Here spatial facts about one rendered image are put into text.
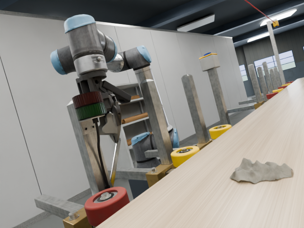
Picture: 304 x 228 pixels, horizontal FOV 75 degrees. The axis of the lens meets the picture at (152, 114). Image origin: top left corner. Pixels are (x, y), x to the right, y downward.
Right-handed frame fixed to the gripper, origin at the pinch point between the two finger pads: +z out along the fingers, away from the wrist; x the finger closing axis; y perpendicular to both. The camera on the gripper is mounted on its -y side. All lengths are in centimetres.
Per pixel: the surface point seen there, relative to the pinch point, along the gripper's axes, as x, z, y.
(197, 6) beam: -154, -223, -454
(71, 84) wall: -248, -76, -123
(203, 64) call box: 6, -20, -59
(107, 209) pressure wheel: 19.2, 8.5, 19.9
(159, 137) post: 8.2, 3.5, -9.5
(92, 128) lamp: 10.1, -5.2, 13.2
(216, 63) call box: 11, -19, -62
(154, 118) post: 8.7, -2.6, -9.4
